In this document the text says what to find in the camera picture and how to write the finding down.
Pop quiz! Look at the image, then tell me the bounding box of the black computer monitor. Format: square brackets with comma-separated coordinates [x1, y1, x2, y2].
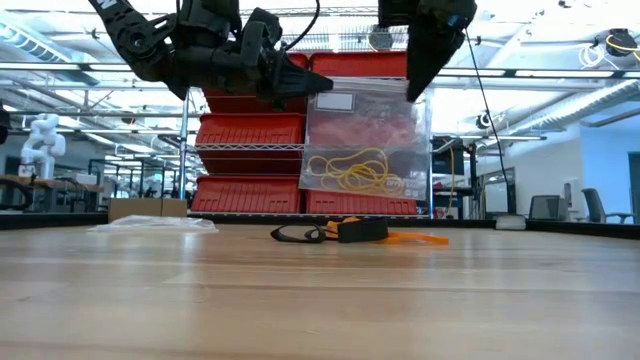
[431, 134, 466, 177]

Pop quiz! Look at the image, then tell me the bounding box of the thin yellow rubber band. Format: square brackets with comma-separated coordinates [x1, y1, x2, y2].
[304, 146, 392, 194]
[332, 162, 406, 198]

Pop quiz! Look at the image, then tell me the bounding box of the thin black hanging cable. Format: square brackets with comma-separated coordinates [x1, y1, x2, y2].
[463, 29, 517, 217]

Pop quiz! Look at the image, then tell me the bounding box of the grey office chair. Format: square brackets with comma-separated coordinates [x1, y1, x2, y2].
[580, 187, 637, 225]
[528, 193, 570, 222]

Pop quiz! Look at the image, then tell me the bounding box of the black aluminium table frame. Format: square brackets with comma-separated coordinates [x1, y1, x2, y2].
[0, 212, 640, 240]

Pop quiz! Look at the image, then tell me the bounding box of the grey door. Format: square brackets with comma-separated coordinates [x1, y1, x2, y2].
[627, 151, 640, 225]

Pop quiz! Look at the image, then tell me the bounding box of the wooden workbench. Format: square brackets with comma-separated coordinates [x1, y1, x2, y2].
[0, 173, 105, 214]

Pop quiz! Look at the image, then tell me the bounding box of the small brown cardboard box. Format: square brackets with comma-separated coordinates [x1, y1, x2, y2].
[108, 197, 189, 225]

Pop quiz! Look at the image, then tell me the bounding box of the clear plastic zip bag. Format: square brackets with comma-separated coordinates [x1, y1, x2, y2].
[88, 214, 220, 235]
[298, 77, 434, 202]

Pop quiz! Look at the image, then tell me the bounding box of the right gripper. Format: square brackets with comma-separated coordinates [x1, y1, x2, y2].
[378, 0, 479, 104]

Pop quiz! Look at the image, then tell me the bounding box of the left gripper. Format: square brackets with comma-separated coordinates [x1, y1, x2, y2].
[167, 7, 334, 101]

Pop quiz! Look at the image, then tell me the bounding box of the chrome wire shelving rack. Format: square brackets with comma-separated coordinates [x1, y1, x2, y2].
[177, 4, 435, 220]

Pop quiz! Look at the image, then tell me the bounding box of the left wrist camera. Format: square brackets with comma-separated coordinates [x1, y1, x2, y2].
[178, 0, 242, 35]

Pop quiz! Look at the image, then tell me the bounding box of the black ceiling cable reel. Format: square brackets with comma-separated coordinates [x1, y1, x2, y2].
[603, 28, 640, 60]

